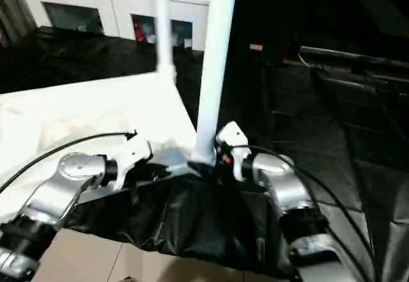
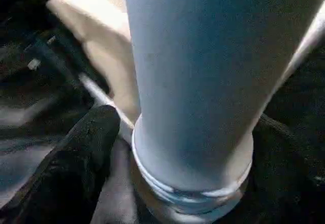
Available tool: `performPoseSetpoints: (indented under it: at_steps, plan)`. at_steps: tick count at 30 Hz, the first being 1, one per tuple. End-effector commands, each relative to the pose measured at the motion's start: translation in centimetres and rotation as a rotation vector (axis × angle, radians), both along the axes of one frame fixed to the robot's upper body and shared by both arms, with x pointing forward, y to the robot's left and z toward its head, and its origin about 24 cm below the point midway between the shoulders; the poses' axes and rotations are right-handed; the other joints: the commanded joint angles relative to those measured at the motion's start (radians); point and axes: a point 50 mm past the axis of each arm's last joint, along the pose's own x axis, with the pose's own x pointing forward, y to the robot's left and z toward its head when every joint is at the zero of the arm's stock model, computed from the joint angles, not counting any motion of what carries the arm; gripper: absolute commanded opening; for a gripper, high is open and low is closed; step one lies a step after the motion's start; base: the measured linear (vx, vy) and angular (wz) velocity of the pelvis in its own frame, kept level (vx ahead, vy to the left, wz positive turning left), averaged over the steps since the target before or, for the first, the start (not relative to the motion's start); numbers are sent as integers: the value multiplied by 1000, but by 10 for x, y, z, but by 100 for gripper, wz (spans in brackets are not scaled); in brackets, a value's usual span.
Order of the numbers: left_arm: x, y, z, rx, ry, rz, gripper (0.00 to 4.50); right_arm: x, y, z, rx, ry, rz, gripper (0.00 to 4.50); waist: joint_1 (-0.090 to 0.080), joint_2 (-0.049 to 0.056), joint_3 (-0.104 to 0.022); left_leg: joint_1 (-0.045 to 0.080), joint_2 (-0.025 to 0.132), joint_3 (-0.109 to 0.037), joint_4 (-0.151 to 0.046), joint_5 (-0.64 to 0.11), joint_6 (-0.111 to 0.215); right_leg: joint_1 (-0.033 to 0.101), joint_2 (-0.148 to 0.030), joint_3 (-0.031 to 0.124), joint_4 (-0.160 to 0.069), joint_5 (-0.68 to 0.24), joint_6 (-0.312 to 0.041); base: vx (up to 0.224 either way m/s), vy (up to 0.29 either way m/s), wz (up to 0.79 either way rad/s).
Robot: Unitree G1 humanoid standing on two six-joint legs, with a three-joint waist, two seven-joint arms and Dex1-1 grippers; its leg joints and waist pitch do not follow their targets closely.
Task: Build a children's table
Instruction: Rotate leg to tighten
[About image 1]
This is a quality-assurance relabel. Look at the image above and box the white plastic table leg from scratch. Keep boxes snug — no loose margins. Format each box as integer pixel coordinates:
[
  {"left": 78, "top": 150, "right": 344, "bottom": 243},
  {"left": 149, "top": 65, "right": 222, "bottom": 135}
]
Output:
[
  {"left": 153, "top": 0, "right": 179, "bottom": 79},
  {"left": 189, "top": 0, "right": 240, "bottom": 168}
]

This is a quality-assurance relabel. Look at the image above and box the red bottle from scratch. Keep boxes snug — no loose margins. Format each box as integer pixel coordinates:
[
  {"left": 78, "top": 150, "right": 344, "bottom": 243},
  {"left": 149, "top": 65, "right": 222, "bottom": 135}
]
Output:
[{"left": 134, "top": 21, "right": 145, "bottom": 42}]

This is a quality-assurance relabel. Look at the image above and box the white plastic table top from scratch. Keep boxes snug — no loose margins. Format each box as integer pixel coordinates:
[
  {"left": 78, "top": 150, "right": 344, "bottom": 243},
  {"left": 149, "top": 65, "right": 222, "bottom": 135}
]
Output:
[{"left": 0, "top": 70, "right": 199, "bottom": 207}]

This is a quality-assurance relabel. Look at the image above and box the grey curtain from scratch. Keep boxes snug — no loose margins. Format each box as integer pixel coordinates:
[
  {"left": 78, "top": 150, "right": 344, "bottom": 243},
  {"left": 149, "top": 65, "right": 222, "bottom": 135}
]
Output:
[{"left": 0, "top": 0, "right": 38, "bottom": 49}]

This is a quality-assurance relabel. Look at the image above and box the black work mat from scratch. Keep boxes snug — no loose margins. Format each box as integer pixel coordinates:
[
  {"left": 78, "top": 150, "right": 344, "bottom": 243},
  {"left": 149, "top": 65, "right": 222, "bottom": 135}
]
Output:
[{"left": 0, "top": 25, "right": 409, "bottom": 279}]

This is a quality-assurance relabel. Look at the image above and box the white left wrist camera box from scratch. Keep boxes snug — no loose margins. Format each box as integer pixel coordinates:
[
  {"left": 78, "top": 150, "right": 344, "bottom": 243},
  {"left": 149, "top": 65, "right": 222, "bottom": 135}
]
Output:
[{"left": 111, "top": 132, "right": 154, "bottom": 191}]

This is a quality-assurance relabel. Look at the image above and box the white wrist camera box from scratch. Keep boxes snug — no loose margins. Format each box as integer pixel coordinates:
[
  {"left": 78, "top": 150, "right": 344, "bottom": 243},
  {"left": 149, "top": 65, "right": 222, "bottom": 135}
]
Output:
[
  {"left": 111, "top": 132, "right": 154, "bottom": 191},
  {"left": 215, "top": 120, "right": 252, "bottom": 182}
]

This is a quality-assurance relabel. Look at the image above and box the white sideboard cabinet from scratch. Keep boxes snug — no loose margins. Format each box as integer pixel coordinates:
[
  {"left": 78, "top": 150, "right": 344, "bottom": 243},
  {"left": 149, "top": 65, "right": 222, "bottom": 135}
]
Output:
[{"left": 17, "top": 0, "right": 212, "bottom": 52}]

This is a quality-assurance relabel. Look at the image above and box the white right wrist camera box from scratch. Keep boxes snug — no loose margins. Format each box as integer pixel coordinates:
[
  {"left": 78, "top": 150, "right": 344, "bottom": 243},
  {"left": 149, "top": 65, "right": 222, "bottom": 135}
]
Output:
[{"left": 215, "top": 120, "right": 252, "bottom": 182}]

